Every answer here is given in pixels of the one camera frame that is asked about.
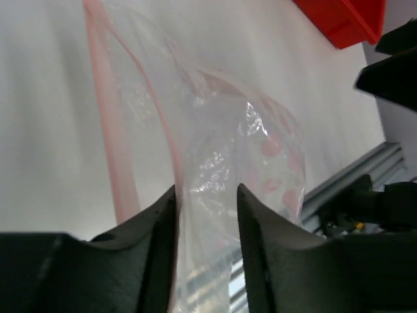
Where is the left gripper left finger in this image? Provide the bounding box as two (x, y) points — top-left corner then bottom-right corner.
(1, 188), (177, 312)

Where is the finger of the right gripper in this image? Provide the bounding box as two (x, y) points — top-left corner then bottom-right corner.
(355, 55), (416, 112)
(375, 19), (416, 56)

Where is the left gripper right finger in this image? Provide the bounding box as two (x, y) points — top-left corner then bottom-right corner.
(237, 185), (416, 312)

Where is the clear pink zip top bag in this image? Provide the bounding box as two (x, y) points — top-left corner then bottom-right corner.
(83, 1), (306, 312)

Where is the red plastic tray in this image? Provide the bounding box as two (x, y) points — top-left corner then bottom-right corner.
(294, 0), (386, 50)

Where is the aluminium frame rail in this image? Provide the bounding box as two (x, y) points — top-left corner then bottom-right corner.
(301, 142), (406, 232)

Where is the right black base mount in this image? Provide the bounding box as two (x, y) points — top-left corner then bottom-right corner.
(316, 175), (416, 238)

